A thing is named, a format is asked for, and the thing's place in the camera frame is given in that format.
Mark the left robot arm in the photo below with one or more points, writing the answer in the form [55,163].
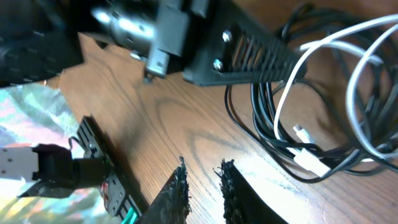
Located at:
[40,39]

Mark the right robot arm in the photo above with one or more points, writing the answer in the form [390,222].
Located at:
[50,171]

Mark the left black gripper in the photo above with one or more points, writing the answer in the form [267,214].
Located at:
[211,42]

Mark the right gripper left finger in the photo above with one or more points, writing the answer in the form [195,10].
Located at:
[171,205]

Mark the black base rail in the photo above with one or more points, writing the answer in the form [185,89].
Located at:
[105,169]

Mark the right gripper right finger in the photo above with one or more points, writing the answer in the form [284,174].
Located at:
[242,205]

